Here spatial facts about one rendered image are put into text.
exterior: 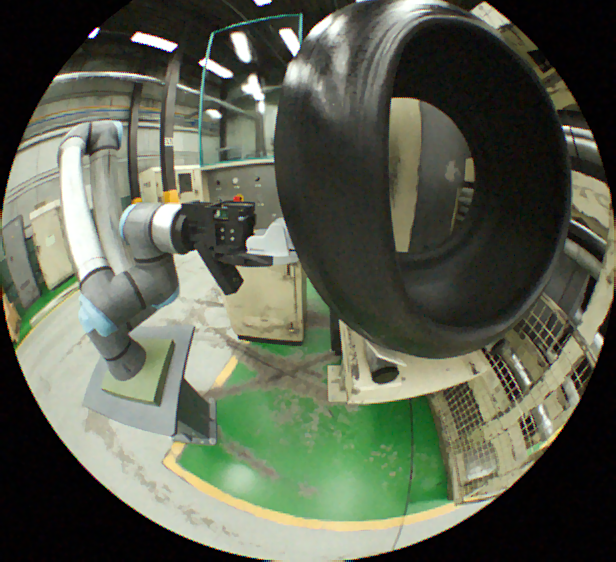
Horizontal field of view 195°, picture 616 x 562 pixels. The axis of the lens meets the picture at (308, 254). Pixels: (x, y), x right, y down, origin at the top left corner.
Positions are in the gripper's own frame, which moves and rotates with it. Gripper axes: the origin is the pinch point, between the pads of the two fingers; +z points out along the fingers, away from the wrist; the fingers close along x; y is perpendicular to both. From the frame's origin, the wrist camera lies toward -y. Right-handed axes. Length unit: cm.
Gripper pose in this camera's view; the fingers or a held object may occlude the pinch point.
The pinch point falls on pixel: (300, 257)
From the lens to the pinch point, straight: 27.7
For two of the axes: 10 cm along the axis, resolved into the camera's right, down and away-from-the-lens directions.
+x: 0.6, -4.0, 9.1
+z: 9.9, 1.4, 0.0
